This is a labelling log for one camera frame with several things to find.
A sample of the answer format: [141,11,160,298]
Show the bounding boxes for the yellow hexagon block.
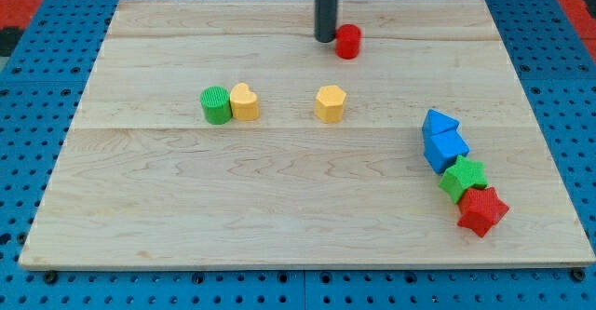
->
[315,85,346,123]

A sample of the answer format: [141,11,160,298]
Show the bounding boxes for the yellow heart block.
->
[229,83,260,121]

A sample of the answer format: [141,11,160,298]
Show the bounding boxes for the light wooden board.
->
[20,0,595,271]

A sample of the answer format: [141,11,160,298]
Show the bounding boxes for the blue cube block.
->
[423,130,469,174]

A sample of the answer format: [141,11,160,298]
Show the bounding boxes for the red star block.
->
[457,187,509,237]

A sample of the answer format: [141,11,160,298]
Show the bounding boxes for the green cylinder block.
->
[200,86,232,125]

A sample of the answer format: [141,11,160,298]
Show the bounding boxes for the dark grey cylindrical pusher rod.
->
[314,0,338,43]

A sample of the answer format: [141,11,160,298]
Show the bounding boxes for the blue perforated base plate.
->
[1,0,595,309]

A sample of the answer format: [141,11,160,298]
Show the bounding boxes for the blue triangle block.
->
[422,109,460,137]

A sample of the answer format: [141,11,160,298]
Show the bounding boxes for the green star block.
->
[439,155,488,204]

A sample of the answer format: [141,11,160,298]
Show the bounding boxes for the red cylinder block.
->
[335,24,362,60]

